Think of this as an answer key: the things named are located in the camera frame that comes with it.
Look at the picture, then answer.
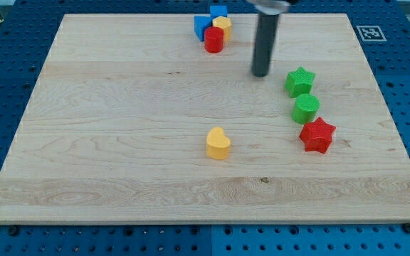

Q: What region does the silver rod mount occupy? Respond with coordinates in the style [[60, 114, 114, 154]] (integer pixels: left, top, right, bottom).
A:
[[247, 0, 290, 14]]

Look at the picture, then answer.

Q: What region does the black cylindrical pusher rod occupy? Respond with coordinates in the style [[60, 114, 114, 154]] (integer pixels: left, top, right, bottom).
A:
[[251, 12, 280, 78]]

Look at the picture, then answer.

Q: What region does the green star block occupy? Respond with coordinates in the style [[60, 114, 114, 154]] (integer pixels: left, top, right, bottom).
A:
[[285, 67, 315, 98]]

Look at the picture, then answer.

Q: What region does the red star block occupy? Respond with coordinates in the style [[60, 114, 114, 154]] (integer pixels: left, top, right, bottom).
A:
[[299, 117, 336, 154]]

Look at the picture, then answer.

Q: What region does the yellow hexagon block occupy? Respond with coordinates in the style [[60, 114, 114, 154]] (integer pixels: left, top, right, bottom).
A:
[[212, 16, 232, 43]]

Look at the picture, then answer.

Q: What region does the red cylinder block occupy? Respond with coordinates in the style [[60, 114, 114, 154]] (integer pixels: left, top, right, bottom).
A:
[[204, 26, 224, 53]]

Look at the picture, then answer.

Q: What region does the blue cube block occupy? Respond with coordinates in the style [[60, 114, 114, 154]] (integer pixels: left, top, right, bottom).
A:
[[209, 5, 228, 18]]

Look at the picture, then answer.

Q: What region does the blue triangle block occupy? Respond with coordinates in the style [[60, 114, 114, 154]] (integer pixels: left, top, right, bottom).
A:
[[194, 15, 212, 42]]

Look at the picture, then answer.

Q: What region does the green cylinder block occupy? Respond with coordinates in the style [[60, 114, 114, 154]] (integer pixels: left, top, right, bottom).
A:
[[291, 94, 320, 124]]

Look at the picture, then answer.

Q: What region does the white fiducial marker tag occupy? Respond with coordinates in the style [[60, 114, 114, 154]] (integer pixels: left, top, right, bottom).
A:
[[357, 25, 387, 42]]

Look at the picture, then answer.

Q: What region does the yellow heart block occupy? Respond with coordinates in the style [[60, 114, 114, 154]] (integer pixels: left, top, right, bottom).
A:
[[206, 127, 231, 160]]

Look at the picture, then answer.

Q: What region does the wooden board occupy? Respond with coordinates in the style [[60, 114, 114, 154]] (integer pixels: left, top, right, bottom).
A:
[[0, 14, 410, 225]]

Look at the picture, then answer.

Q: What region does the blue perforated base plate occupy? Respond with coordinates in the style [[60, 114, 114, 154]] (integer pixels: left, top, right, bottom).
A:
[[0, 1, 410, 255]]

